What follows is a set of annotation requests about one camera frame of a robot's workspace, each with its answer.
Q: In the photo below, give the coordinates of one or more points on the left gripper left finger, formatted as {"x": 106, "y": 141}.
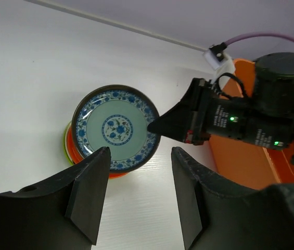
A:
{"x": 61, "y": 212}

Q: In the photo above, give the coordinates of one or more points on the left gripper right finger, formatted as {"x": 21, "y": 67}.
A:
{"x": 217, "y": 213}

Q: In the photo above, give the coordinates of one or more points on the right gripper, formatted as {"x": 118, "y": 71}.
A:
{"x": 203, "y": 111}

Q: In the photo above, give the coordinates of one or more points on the orange plate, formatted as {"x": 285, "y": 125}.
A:
{"x": 73, "y": 152}

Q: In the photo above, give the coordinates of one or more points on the green plate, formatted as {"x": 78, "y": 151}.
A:
{"x": 65, "y": 144}

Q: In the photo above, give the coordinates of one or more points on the blue floral plate brown rim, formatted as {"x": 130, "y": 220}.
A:
{"x": 116, "y": 117}

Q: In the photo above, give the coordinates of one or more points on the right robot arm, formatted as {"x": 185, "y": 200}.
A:
{"x": 265, "y": 118}

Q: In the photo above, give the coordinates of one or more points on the orange dish rack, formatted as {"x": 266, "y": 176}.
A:
{"x": 253, "y": 145}

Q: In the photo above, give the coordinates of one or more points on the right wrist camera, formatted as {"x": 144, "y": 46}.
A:
{"x": 219, "y": 61}

